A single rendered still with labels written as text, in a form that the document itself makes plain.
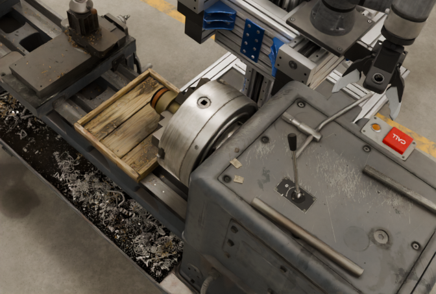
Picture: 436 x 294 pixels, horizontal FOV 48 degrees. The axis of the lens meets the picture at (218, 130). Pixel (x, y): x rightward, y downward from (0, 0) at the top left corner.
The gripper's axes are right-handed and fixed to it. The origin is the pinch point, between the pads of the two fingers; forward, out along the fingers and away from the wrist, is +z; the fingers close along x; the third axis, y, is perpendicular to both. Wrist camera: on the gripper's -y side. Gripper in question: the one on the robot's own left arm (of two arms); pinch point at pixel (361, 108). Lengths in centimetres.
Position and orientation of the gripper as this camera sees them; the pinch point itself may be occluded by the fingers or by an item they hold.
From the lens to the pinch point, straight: 118.8
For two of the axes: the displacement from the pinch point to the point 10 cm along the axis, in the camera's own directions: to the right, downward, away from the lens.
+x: -8.6, -4.4, 2.5
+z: -1.7, 7.2, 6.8
